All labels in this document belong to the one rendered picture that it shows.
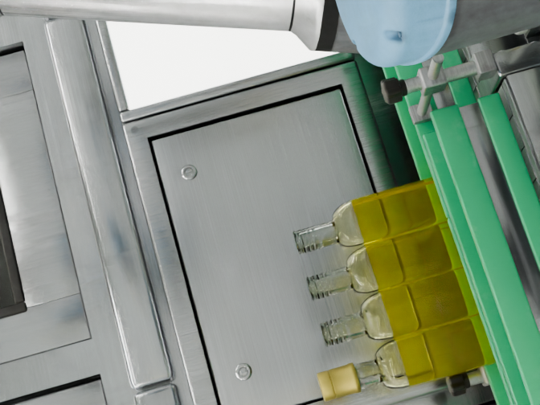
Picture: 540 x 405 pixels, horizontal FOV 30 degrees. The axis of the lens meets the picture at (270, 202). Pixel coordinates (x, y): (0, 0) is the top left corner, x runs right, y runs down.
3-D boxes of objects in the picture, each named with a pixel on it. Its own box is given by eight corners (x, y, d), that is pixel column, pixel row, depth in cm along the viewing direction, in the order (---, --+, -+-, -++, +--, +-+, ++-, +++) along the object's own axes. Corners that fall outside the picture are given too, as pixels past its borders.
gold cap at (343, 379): (362, 398, 117) (325, 408, 117) (353, 373, 120) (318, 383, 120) (359, 381, 115) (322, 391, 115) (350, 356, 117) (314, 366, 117)
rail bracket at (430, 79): (472, 87, 122) (373, 115, 121) (497, 26, 106) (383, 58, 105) (480, 110, 121) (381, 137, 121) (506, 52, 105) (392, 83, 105)
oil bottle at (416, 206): (489, 170, 126) (326, 217, 126) (497, 157, 121) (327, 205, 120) (505, 212, 125) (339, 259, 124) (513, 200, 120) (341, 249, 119)
